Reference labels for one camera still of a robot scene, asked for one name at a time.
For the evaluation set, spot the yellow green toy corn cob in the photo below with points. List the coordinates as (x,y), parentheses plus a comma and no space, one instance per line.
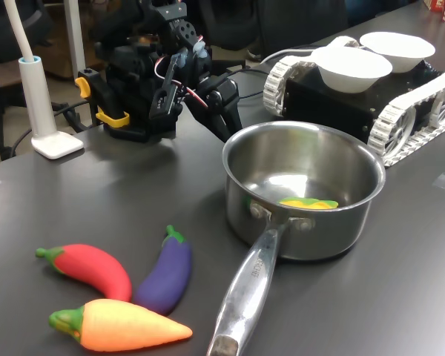
(304,203)

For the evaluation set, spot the purple toy aubergine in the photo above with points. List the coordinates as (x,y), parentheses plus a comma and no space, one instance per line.
(167,274)

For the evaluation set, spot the red toy chilli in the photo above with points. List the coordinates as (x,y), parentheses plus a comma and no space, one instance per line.
(92,265)

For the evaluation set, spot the orange toy carrot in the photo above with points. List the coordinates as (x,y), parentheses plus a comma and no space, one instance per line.
(126,326)

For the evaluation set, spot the black vehicle with white tracks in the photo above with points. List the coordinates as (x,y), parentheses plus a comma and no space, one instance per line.
(319,107)

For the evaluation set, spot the black clamp with yellow trigger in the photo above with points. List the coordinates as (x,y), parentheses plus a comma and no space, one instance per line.
(96,92)

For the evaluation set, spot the white bowl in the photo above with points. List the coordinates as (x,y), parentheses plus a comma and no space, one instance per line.
(400,48)
(352,70)

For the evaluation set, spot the white vertical pole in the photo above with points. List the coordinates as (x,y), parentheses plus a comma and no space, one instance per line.
(74,37)

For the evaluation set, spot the white post with square foot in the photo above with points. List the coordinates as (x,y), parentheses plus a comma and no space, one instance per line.
(37,104)

